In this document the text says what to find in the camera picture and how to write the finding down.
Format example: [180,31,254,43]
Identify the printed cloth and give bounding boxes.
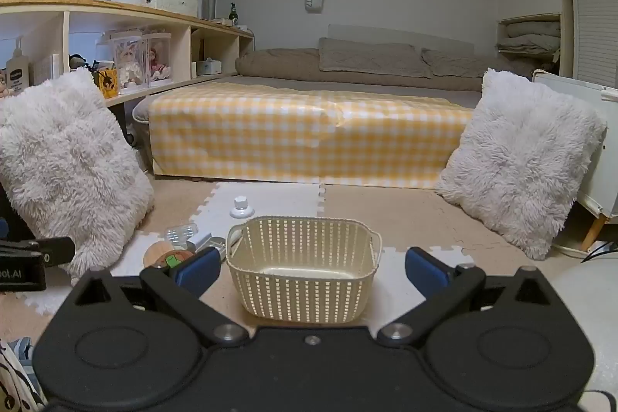
[0,337,46,412]

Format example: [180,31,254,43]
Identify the round wooden coaster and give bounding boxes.
[144,241,177,269]

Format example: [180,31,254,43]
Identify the white cabinet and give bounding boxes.
[532,69,618,220]

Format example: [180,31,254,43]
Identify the fluffy white pillow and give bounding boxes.
[0,67,155,285]
[435,68,608,261]

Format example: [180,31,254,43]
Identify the rolled beige duvet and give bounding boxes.
[235,48,322,77]

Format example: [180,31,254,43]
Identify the white closet door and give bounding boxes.
[560,0,618,89]

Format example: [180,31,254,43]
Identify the white lotion pump bottle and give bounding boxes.
[6,36,31,92]

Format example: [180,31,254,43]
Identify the wooden shelf unit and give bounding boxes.
[0,0,256,109]

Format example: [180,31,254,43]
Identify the white plastic knob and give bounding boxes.
[230,196,255,219]

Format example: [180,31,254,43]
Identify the clear doll display case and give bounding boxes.
[144,33,173,83]
[112,36,146,90]

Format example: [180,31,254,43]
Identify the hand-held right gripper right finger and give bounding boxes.
[377,247,556,348]

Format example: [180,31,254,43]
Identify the cream plastic basket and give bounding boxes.
[226,215,383,326]

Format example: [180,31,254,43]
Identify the yellow pen cup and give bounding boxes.
[98,69,119,99]

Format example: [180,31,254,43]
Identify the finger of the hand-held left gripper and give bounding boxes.
[34,237,76,268]

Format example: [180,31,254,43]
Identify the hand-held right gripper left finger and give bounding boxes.
[72,247,251,348]

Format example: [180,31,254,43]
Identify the black cable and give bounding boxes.
[550,241,618,263]

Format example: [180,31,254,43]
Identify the beige bed pillow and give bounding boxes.
[421,47,513,80]
[319,37,430,79]

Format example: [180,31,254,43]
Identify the wooden cabinet leg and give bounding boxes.
[582,214,609,251]

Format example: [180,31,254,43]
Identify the beige foam mat tile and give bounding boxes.
[321,185,488,249]

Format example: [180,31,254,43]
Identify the white foam mat tile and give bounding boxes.
[26,231,170,311]
[190,183,326,249]
[377,245,476,285]

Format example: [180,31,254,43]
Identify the folded beige blankets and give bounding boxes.
[499,20,562,56]

